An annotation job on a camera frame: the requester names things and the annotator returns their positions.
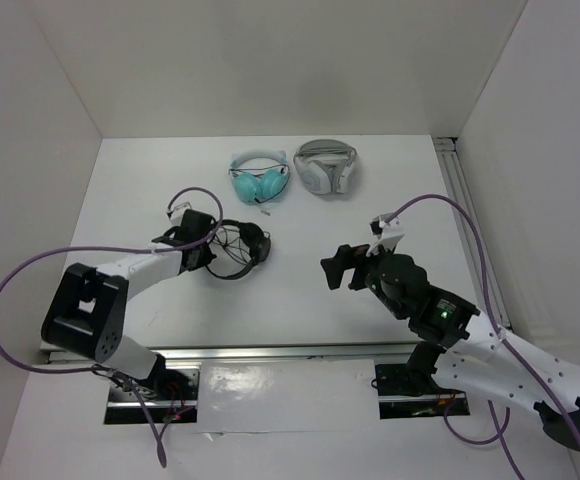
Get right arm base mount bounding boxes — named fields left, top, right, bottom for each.
left=371, top=363, right=470, bottom=420

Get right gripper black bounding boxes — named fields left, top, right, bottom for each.
left=319, top=237, right=406, bottom=319

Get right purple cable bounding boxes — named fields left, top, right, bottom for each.
left=384, top=193, right=580, bottom=480

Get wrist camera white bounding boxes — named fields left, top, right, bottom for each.
left=166, top=202, right=191, bottom=226
left=366, top=214, right=405, bottom=257

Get aluminium rail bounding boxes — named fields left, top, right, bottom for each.
left=39, top=342, right=421, bottom=362
left=432, top=135, right=514, bottom=331

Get purple cable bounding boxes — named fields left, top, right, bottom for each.
left=0, top=186, right=224, bottom=469
left=384, top=193, right=580, bottom=480

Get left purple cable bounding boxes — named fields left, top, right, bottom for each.
left=0, top=186, right=224, bottom=469

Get aluminium rail right side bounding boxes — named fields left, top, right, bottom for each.
left=432, top=135, right=514, bottom=331

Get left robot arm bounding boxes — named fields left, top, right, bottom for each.
left=41, top=209, right=216, bottom=399

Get black headphones with cable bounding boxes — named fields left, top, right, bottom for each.
left=205, top=219, right=272, bottom=281

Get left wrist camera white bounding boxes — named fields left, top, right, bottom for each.
left=166, top=202, right=191, bottom=226

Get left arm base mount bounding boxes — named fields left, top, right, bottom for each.
left=104, top=367, right=200, bottom=426

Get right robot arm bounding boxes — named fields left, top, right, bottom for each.
left=320, top=245, right=580, bottom=451

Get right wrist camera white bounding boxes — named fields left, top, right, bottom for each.
left=366, top=214, right=405, bottom=257

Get grey white headphones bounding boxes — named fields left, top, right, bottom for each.
left=293, top=139, right=358, bottom=195

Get aluminium rail front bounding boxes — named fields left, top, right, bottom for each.
left=39, top=342, right=421, bottom=362

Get teal headphones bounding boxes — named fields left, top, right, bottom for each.
left=228, top=150, right=291, bottom=204

